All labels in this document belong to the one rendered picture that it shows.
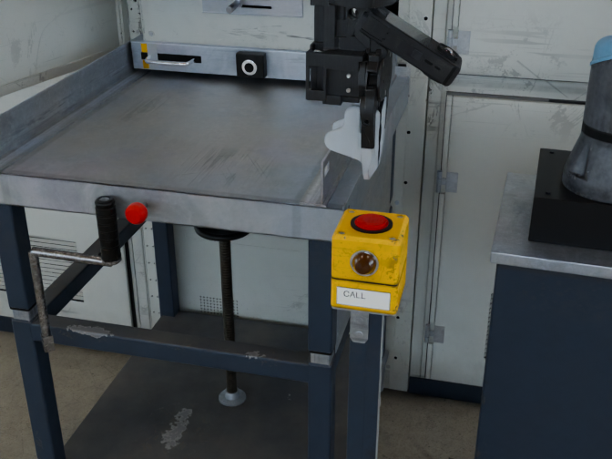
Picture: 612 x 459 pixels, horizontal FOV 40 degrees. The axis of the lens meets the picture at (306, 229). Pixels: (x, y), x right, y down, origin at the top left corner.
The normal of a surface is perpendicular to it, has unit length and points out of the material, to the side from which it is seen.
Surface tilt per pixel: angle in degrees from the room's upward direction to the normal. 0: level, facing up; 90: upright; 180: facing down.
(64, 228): 90
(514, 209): 0
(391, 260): 90
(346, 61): 90
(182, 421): 0
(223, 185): 0
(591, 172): 72
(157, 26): 94
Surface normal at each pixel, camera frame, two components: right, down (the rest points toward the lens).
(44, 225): -0.25, 0.43
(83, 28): 0.88, 0.22
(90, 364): 0.00, -0.89
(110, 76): 0.97, 0.11
